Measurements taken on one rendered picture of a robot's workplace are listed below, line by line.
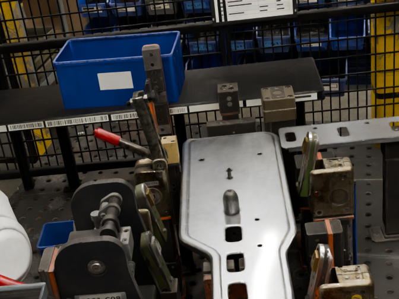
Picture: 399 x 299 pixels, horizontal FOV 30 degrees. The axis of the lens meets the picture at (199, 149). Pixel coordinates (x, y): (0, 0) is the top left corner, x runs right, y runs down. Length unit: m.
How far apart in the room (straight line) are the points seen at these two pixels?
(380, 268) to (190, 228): 0.54
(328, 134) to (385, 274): 0.35
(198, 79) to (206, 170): 0.43
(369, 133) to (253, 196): 0.35
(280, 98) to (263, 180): 0.28
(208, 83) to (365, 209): 0.53
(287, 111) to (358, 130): 0.17
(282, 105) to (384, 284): 0.47
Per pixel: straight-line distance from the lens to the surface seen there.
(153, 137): 1.52
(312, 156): 1.49
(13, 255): 1.41
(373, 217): 1.97
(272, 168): 1.60
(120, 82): 1.88
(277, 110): 1.78
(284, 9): 2.01
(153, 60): 1.77
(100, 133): 1.53
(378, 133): 1.72
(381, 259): 1.83
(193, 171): 1.62
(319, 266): 1.19
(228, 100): 1.79
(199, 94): 1.90
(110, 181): 1.26
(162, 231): 1.44
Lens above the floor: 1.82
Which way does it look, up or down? 29 degrees down
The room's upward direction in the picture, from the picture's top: 8 degrees counter-clockwise
